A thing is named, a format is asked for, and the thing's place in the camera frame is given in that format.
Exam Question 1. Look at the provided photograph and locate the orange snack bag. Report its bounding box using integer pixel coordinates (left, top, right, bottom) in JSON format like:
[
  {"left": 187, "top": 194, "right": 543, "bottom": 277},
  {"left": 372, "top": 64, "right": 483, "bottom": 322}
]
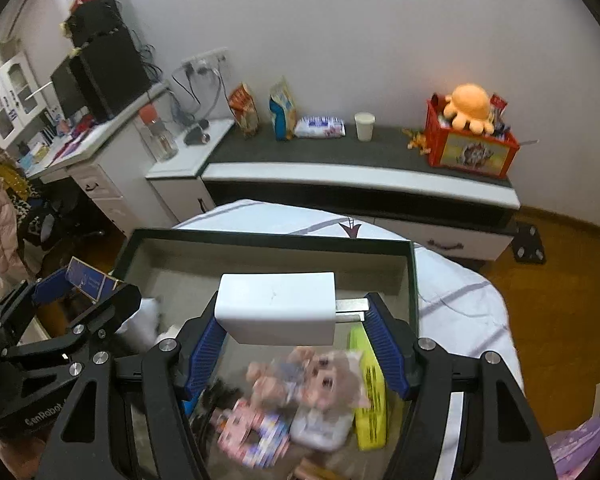
[{"left": 228, "top": 82, "right": 261, "bottom": 139}]

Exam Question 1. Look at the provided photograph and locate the small blue card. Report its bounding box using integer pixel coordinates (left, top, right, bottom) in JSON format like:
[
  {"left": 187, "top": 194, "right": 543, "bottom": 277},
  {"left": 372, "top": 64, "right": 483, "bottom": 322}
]
[{"left": 66, "top": 256, "right": 123, "bottom": 303}]

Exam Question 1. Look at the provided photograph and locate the white paper cup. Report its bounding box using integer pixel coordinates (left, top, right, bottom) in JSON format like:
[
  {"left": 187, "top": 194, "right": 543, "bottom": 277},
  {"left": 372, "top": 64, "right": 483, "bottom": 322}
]
[{"left": 354, "top": 112, "right": 376, "bottom": 142}]

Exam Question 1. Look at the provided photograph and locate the white side table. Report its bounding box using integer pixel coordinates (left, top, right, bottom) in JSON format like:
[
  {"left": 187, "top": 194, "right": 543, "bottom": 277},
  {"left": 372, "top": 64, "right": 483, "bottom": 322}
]
[{"left": 146, "top": 118, "right": 236, "bottom": 223}]

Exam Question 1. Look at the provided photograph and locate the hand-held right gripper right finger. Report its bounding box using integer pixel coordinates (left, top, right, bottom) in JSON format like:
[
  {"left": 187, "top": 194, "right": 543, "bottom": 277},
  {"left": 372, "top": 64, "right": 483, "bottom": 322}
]
[{"left": 362, "top": 292, "right": 556, "bottom": 480}]

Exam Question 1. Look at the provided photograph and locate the orange octopus plush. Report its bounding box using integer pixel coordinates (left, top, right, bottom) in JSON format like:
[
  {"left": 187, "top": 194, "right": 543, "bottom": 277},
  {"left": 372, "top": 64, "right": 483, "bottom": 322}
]
[{"left": 442, "top": 84, "right": 495, "bottom": 133}]

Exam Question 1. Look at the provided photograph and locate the black box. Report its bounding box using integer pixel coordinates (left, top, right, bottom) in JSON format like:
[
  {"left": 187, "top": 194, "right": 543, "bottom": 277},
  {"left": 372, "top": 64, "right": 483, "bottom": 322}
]
[{"left": 65, "top": 0, "right": 126, "bottom": 51}]

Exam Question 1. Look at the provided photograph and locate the clear bottle with red cap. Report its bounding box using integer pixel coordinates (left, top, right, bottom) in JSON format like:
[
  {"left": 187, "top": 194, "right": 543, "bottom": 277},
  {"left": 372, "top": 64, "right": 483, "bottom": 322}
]
[{"left": 139, "top": 102, "right": 178, "bottom": 162}]

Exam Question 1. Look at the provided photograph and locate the white striped bedsheet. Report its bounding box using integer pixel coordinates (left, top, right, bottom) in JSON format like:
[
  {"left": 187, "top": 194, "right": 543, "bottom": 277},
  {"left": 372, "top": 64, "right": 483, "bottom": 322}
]
[{"left": 172, "top": 199, "right": 523, "bottom": 480}]

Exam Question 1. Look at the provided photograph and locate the white wall socket strip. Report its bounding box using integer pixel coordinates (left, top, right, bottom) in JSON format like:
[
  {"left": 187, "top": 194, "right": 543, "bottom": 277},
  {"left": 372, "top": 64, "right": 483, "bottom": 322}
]
[{"left": 182, "top": 47, "right": 229, "bottom": 73}]

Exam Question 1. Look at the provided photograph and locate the white power adapter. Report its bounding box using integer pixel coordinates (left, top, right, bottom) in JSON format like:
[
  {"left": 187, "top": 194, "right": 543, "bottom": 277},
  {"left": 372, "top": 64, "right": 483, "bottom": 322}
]
[{"left": 215, "top": 272, "right": 371, "bottom": 347}]

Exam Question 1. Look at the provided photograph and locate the wet wipes pack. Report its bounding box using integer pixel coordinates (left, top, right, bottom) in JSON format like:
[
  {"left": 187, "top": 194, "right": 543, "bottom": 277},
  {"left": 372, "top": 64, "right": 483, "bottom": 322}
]
[{"left": 294, "top": 116, "right": 346, "bottom": 139}]

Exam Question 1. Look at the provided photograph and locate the yellow highlighter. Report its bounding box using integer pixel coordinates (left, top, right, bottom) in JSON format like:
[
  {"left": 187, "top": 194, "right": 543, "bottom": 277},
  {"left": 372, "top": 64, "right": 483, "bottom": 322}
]
[{"left": 349, "top": 325, "right": 388, "bottom": 451}]

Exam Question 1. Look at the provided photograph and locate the brown item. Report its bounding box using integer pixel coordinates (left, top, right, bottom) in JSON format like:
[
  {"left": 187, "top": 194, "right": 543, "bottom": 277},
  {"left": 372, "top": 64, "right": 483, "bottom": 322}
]
[{"left": 290, "top": 457, "right": 341, "bottom": 480}]

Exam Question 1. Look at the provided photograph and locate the black computer monitor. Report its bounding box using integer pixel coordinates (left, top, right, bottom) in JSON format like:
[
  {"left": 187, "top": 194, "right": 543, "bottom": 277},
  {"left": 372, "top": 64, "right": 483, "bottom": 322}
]
[{"left": 50, "top": 57, "right": 91, "bottom": 121}]

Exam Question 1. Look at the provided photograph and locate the purple printed blanket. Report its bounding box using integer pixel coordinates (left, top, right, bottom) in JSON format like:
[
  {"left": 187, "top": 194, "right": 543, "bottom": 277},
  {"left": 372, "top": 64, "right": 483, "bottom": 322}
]
[{"left": 545, "top": 412, "right": 600, "bottom": 480}]

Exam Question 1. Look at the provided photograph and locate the small black gadget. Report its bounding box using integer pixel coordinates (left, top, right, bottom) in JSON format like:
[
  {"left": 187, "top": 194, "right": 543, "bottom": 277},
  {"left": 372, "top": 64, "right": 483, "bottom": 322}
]
[{"left": 184, "top": 119, "right": 212, "bottom": 147}]

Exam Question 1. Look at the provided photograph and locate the pink plush toy in bag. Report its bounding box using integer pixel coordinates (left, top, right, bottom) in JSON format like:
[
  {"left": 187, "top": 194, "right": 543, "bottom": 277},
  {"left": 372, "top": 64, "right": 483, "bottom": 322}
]
[{"left": 245, "top": 345, "right": 373, "bottom": 411}]

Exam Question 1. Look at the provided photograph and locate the white glass-door cabinet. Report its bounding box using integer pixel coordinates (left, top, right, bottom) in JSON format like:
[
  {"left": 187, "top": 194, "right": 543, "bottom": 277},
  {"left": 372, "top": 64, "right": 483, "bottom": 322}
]
[{"left": 0, "top": 55, "right": 46, "bottom": 148}]

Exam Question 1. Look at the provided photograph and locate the low cabinet with dark top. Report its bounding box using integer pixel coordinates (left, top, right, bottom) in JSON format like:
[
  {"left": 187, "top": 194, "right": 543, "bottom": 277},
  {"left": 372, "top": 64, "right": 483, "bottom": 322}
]
[{"left": 201, "top": 122, "right": 522, "bottom": 263}]

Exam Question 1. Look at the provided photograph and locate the black chair with clothes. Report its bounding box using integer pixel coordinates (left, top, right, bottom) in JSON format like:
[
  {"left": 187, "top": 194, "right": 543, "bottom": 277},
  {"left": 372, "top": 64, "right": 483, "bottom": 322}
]
[{"left": 17, "top": 190, "right": 106, "bottom": 261}]

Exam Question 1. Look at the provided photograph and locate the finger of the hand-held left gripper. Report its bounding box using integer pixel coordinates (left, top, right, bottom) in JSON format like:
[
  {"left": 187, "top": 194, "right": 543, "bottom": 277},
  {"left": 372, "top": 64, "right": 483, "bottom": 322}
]
[
  {"left": 0, "top": 267, "right": 76, "bottom": 346},
  {"left": 2, "top": 284, "right": 143, "bottom": 386}
]

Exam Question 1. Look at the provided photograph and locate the white desk with drawers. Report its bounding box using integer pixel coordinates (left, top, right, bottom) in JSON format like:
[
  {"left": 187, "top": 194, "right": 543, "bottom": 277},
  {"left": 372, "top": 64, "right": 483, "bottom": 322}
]
[{"left": 25, "top": 82, "right": 173, "bottom": 236}]

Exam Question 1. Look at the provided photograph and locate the black power cable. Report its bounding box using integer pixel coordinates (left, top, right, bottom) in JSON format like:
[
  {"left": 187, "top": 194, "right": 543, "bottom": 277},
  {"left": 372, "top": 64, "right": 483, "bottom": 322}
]
[{"left": 172, "top": 62, "right": 231, "bottom": 126}]

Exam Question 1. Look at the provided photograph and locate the small pink printed box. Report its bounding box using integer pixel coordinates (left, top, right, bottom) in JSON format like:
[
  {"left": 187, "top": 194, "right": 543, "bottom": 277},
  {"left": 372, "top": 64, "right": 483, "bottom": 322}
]
[{"left": 215, "top": 400, "right": 291, "bottom": 468}]

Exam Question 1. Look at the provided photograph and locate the red printed crate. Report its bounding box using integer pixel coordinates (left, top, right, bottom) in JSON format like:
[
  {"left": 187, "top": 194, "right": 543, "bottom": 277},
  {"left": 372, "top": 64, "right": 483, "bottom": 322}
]
[{"left": 425, "top": 94, "right": 521, "bottom": 179}]

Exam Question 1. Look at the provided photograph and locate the blue snack bag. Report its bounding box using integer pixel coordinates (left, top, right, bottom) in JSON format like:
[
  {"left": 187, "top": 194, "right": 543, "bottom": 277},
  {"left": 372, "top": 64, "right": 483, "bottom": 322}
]
[{"left": 269, "top": 77, "right": 298, "bottom": 142}]

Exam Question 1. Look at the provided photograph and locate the white packet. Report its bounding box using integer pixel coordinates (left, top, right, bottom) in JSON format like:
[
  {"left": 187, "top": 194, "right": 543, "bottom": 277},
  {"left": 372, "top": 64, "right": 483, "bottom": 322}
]
[{"left": 290, "top": 402, "right": 356, "bottom": 451}]

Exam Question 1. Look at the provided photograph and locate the small yellow toy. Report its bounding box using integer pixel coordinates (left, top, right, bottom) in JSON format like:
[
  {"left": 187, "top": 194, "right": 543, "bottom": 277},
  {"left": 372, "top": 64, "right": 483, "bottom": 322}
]
[{"left": 402, "top": 128, "right": 431, "bottom": 153}]

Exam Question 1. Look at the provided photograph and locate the grey box with dark rim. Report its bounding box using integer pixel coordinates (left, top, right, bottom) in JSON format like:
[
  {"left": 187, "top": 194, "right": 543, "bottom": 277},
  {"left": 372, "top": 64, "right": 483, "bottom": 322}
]
[{"left": 112, "top": 228, "right": 421, "bottom": 480}]

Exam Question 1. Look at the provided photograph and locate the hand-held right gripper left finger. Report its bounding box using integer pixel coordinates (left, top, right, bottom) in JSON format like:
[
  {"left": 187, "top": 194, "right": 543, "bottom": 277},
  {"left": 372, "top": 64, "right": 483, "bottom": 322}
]
[{"left": 40, "top": 292, "right": 228, "bottom": 480}]

